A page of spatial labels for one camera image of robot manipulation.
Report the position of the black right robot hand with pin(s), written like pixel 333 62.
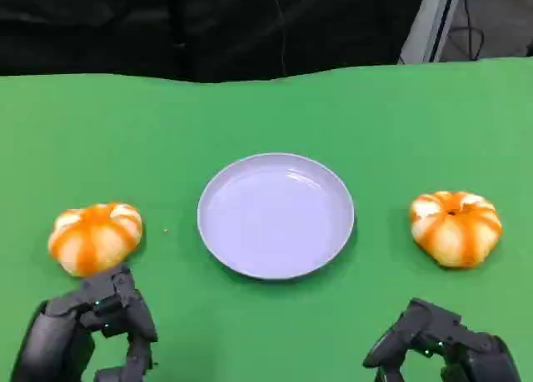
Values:
pixel 458 340

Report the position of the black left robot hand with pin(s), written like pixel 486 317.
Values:
pixel 62 336

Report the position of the orange and white bread roll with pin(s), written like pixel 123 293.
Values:
pixel 454 232
pixel 93 240

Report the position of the lilac plate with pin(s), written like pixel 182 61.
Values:
pixel 275 219

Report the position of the green table cloth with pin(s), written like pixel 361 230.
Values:
pixel 266 115

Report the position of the black backdrop curtain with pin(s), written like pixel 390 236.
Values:
pixel 125 24

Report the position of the white metal frame post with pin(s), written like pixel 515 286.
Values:
pixel 433 20

